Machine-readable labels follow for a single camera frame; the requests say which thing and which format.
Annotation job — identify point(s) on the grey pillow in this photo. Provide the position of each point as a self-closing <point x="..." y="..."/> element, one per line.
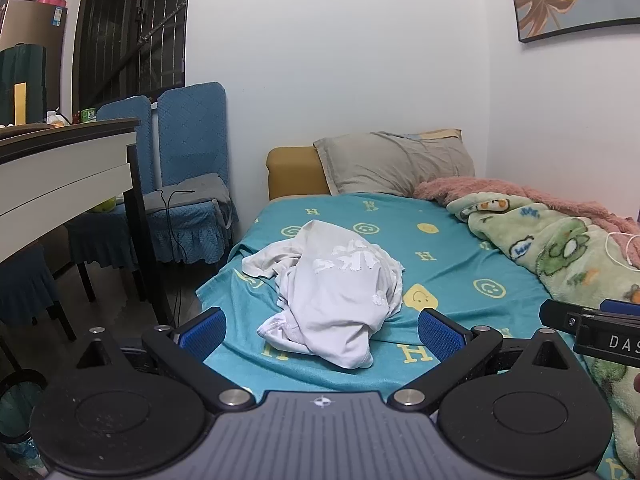
<point x="390" y="165"/>

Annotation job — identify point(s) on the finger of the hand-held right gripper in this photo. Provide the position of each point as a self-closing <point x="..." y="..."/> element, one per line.
<point x="622" y="307"/>
<point x="560" y="316"/>

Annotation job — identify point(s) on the dark grilled window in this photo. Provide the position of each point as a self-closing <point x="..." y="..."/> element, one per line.
<point x="130" y="25"/>

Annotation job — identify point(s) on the snack bag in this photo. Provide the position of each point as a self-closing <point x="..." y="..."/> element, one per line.
<point x="56" y="119"/>

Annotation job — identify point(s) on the white t-shirt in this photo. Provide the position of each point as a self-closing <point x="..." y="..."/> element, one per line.
<point x="330" y="300"/>

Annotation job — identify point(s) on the pink fluffy blanket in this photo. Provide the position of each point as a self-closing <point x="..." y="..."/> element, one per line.
<point x="500" y="187"/>

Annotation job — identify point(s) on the green can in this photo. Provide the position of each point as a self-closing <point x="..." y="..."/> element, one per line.
<point x="88" y="116"/>

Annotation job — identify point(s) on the blue covered chair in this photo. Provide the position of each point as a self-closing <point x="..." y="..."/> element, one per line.
<point x="25" y="285"/>
<point x="192" y="130"/>
<point x="125" y="110"/>

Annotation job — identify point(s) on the yellow padded bed end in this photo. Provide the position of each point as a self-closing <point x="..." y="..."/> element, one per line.
<point x="295" y="172"/>

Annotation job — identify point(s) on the yellow-green ball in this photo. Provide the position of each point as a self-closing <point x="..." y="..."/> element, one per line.
<point x="104" y="205"/>

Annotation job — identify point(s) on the yellow card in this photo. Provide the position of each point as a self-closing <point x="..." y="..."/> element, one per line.
<point x="20" y="105"/>

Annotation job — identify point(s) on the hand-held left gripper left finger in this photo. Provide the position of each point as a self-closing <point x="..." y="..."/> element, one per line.
<point x="202" y="332"/>

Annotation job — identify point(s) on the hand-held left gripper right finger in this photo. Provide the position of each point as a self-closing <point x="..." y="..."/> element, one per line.
<point x="440" y="335"/>

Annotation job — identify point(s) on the green cartoon blanket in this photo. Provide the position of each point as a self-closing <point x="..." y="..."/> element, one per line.
<point x="560" y="245"/>

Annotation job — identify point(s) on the black rimmed bin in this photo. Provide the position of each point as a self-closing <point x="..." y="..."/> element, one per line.
<point x="17" y="400"/>

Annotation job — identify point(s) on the beige fridge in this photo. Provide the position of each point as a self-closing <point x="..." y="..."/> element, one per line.
<point x="35" y="25"/>

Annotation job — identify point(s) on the pink container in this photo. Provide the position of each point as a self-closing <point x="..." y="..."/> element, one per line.
<point x="52" y="0"/>

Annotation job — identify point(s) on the white dark-edged table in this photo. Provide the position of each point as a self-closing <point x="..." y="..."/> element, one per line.
<point x="60" y="175"/>

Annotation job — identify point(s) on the grey cloth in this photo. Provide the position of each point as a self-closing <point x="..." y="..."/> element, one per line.
<point x="200" y="187"/>

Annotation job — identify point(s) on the teal printed bed sheet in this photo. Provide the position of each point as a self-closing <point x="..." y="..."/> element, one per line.
<point x="450" y="250"/>

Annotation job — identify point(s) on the dark green case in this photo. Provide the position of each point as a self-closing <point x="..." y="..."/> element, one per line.
<point x="20" y="65"/>

